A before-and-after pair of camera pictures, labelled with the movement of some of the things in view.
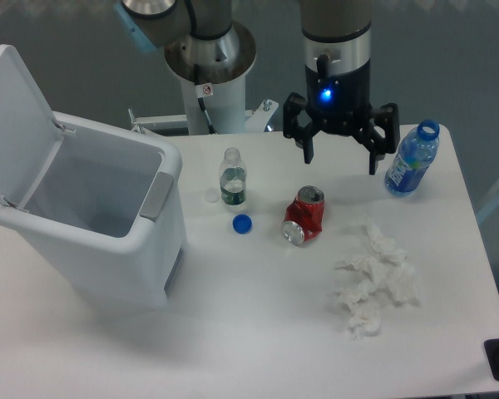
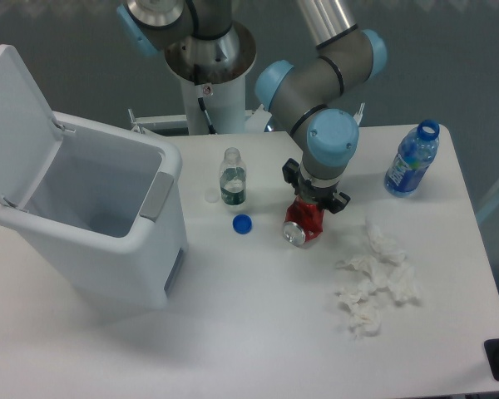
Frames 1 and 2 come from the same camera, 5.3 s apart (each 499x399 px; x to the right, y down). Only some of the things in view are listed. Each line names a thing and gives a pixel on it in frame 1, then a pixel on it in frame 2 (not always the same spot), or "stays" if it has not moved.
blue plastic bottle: x=417 y=151 stays
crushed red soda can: x=303 y=216 stays
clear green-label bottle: x=233 y=174 stays
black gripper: x=339 y=102 → x=312 y=193
